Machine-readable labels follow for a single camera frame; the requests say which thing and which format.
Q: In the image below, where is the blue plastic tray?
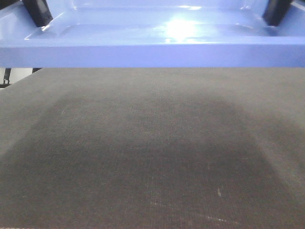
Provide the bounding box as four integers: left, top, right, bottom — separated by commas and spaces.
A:
0, 0, 305, 68

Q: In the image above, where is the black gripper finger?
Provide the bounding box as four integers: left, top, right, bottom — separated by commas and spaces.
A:
263, 0, 292, 26
22, 0, 53, 27

